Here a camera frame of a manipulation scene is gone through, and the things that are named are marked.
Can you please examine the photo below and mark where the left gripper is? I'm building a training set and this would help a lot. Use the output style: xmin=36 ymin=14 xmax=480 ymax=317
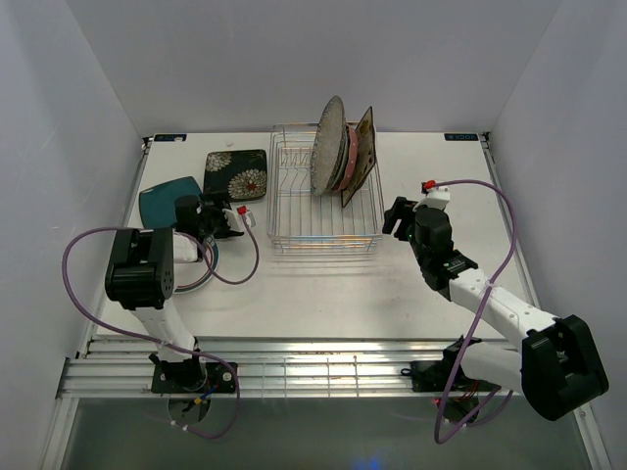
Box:
xmin=198 ymin=190 xmax=235 ymax=238

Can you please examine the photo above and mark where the black floral square plate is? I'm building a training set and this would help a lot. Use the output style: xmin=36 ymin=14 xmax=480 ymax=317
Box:
xmin=203 ymin=149 xmax=267 ymax=202

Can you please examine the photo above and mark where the teal square plate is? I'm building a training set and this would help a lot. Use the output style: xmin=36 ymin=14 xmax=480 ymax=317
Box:
xmin=138 ymin=176 xmax=201 ymax=229

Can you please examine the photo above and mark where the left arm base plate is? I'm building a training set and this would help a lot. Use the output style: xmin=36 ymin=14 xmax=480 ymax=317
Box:
xmin=150 ymin=362 xmax=238 ymax=395

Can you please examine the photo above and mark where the blue table label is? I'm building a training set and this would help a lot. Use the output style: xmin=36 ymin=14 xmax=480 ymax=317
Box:
xmin=153 ymin=133 xmax=187 ymax=142
xmin=444 ymin=133 xmax=479 ymax=142

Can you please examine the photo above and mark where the wire dish rack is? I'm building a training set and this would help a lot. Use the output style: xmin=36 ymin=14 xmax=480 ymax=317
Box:
xmin=266 ymin=122 xmax=383 ymax=256

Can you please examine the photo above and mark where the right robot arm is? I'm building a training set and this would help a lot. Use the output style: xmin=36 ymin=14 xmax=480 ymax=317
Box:
xmin=383 ymin=197 xmax=609 ymax=421

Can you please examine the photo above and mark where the cream flower square plate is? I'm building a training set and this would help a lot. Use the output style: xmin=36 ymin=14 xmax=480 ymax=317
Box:
xmin=341 ymin=107 xmax=377 ymax=208

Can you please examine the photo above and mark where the large speckled round plate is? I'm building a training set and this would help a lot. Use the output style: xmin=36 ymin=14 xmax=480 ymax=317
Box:
xmin=310 ymin=95 xmax=346 ymax=196

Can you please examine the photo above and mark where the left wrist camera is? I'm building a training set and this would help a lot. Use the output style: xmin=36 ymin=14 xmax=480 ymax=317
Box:
xmin=222 ymin=206 xmax=256 ymax=234

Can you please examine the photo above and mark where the pink polka dot plate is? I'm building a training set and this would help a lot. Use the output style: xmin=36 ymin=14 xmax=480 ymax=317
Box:
xmin=333 ymin=125 xmax=359 ymax=192

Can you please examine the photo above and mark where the left blue table label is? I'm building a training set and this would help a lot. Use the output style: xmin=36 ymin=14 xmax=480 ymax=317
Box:
xmin=153 ymin=133 xmax=187 ymax=142

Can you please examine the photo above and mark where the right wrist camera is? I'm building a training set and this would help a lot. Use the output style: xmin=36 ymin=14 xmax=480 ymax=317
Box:
xmin=418 ymin=180 xmax=451 ymax=211

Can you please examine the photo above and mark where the right blue table label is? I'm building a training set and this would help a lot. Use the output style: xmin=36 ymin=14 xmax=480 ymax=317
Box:
xmin=444 ymin=133 xmax=479 ymax=142

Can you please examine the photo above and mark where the white plate green rim left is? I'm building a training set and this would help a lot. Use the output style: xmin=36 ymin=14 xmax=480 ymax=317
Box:
xmin=173 ymin=237 xmax=219 ymax=295

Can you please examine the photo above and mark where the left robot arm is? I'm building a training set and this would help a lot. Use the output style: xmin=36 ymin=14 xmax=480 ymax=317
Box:
xmin=105 ymin=194 xmax=255 ymax=392

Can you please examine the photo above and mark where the mint green flower plate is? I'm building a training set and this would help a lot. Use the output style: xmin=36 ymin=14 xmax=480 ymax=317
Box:
xmin=326 ymin=126 xmax=350 ymax=192

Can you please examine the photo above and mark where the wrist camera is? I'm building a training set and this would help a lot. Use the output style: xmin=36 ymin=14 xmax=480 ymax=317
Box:
xmin=222 ymin=206 xmax=256 ymax=234
xmin=418 ymin=180 xmax=451 ymax=211

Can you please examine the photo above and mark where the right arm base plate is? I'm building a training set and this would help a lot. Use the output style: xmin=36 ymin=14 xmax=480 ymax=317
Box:
xmin=400 ymin=360 xmax=496 ymax=393

